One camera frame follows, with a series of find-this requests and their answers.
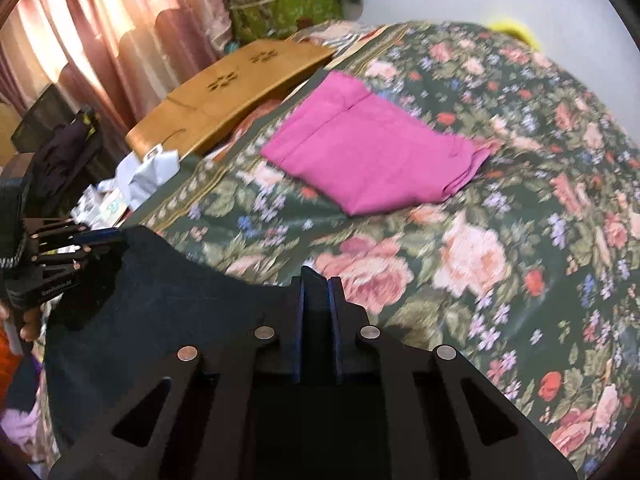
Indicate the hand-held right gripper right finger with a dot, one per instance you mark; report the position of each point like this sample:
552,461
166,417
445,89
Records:
333,320

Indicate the green floral bed blanket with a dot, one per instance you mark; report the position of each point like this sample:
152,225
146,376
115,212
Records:
500,210

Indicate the dark navy pants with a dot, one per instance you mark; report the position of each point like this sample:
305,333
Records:
150,300

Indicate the person's left hand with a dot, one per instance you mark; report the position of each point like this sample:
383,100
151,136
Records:
30,327

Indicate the black chair back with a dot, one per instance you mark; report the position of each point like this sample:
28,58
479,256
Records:
35,120

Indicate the yellow foam tube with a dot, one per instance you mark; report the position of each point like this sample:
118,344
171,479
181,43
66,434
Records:
510,27

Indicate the pink folded pants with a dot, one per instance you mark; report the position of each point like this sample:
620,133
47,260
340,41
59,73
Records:
370,155

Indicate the green floral storage bag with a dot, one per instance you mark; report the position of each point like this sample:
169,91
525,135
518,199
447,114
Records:
285,15

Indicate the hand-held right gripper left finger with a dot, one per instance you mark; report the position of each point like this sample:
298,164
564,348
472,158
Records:
301,310

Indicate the dark cloth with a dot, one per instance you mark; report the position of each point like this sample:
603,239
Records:
70,155

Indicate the striped cloth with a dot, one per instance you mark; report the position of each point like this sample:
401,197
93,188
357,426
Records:
340,35

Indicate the pink striped curtain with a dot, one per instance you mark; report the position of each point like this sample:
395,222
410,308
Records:
100,20

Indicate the lilac cloth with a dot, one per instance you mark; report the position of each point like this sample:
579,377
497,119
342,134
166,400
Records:
22,430

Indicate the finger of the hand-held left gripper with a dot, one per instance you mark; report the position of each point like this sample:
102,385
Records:
95,234
75,262

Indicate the wooden lap desk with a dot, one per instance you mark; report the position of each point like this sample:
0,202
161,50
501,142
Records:
215,95

